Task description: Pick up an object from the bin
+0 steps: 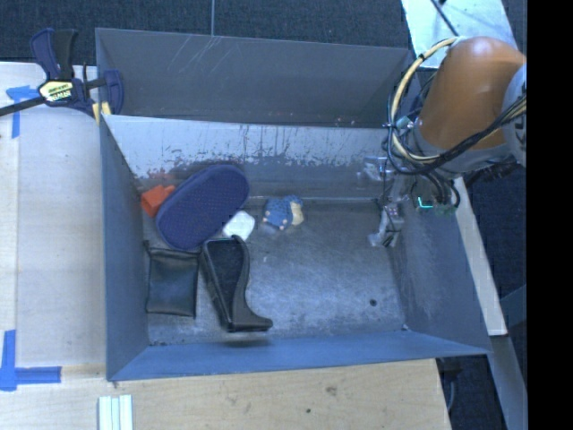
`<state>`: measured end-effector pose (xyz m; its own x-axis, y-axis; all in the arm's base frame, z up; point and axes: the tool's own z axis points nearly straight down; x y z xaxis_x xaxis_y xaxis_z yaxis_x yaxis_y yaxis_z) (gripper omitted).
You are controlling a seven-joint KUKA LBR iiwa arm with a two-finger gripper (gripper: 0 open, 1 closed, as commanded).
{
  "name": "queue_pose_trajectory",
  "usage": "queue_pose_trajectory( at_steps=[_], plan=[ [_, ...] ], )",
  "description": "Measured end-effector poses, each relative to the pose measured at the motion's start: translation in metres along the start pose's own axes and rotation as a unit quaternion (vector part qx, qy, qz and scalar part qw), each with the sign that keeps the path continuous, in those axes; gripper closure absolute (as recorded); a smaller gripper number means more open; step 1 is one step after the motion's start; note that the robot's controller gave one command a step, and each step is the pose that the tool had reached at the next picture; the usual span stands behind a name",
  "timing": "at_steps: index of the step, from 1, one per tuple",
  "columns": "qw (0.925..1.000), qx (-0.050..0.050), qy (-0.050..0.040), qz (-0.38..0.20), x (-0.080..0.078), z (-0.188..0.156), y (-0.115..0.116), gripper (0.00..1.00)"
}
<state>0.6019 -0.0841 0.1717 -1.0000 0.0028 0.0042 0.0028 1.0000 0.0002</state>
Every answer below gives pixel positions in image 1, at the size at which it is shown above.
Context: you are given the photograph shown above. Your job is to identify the dark blue oval case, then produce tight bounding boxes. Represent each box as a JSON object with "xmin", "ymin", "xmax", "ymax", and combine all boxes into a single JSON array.
[{"xmin": 155, "ymin": 163, "xmax": 251, "ymax": 252}]

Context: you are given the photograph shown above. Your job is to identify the blue and yellow toy animal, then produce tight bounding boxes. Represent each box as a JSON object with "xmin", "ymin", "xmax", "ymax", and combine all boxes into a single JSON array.
[{"xmin": 260, "ymin": 194, "xmax": 306, "ymax": 235}]

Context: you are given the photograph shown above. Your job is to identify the grey metal bin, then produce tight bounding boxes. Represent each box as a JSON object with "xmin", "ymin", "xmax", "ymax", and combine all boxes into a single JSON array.
[{"xmin": 94, "ymin": 27, "xmax": 494, "ymax": 383}]

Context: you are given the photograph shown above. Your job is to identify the pale wood board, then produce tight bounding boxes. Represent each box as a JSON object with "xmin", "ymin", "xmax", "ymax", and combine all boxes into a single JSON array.
[{"xmin": 15, "ymin": 63, "xmax": 109, "ymax": 369}]

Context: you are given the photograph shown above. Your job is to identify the black boot-shaped holder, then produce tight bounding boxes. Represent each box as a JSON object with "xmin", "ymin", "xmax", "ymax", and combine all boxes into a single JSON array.
[{"xmin": 199, "ymin": 234, "xmax": 274, "ymax": 333}]

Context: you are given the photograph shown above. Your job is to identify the orange plastic toy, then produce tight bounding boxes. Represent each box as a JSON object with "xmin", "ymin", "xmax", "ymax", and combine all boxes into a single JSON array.
[{"xmin": 141, "ymin": 184, "xmax": 176, "ymax": 219}]

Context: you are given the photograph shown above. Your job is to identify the black flat pouch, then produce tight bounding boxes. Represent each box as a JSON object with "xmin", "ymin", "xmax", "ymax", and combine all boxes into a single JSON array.
[{"xmin": 143, "ymin": 239, "xmax": 201, "ymax": 320}]

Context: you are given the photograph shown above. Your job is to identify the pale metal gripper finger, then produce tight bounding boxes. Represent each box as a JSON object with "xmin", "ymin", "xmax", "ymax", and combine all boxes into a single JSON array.
[
  {"xmin": 367, "ymin": 206, "xmax": 392, "ymax": 247},
  {"xmin": 383, "ymin": 204, "xmax": 405, "ymax": 248}
]

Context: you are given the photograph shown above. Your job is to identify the white small block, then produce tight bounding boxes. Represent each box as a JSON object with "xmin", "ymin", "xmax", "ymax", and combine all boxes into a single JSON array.
[{"xmin": 221, "ymin": 210, "xmax": 256, "ymax": 242}]

